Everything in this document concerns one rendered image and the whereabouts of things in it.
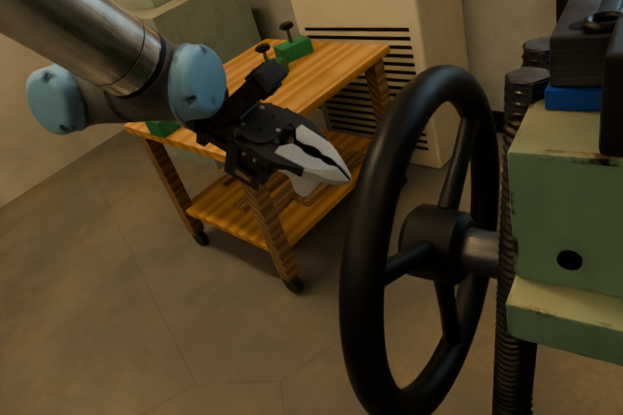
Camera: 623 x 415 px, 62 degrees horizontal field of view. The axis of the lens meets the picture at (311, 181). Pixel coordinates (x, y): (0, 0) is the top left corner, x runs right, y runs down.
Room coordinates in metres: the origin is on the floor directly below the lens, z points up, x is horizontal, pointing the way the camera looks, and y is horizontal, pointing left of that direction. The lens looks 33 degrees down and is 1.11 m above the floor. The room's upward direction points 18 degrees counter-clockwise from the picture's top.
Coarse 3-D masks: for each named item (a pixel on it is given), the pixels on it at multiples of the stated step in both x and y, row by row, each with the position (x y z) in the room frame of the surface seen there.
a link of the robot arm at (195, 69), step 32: (0, 0) 0.40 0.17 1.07; (32, 0) 0.41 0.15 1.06; (64, 0) 0.43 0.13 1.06; (96, 0) 0.45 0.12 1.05; (0, 32) 0.43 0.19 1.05; (32, 32) 0.42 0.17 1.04; (64, 32) 0.43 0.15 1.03; (96, 32) 0.44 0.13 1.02; (128, 32) 0.46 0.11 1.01; (64, 64) 0.45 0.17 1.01; (96, 64) 0.45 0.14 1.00; (128, 64) 0.46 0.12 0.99; (160, 64) 0.48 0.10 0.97; (192, 64) 0.49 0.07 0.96; (128, 96) 0.48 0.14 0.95; (160, 96) 0.48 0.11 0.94; (192, 96) 0.48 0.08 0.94; (224, 96) 0.52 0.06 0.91
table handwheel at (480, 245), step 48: (432, 96) 0.31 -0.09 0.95; (480, 96) 0.38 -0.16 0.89; (384, 144) 0.27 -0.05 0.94; (480, 144) 0.40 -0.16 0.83; (384, 192) 0.25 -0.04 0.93; (480, 192) 0.40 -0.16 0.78; (384, 240) 0.23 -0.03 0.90; (432, 240) 0.29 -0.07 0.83; (480, 240) 0.28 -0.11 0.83; (384, 288) 0.22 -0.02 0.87; (480, 288) 0.35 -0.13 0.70; (384, 336) 0.21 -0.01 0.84; (384, 384) 0.20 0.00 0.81; (432, 384) 0.26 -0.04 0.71
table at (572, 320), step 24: (528, 288) 0.19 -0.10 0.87; (552, 288) 0.19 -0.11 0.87; (576, 288) 0.18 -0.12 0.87; (528, 312) 0.18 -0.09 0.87; (552, 312) 0.17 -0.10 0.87; (576, 312) 0.17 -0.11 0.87; (600, 312) 0.16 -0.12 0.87; (528, 336) 0.18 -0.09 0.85; (552, 336) 0.17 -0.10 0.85; (576, 336) 0.16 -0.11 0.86; (600, 336) 0.16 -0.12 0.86
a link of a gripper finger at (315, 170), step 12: (288, 144) 0.53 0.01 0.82; (288, 156) 0.52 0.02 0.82; (300, 156) 0.52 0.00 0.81; (312, 168) 0.50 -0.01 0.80; (324, 168) 0.50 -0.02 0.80; (336, 168) 0.50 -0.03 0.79; (300, 180) 0.52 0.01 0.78; (312, 180) 0.50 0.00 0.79; (324, 180) 0.49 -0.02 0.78; (336, 180) 0.49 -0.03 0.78; (348, 180) 0.50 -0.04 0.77; (300, 192) 0.52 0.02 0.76
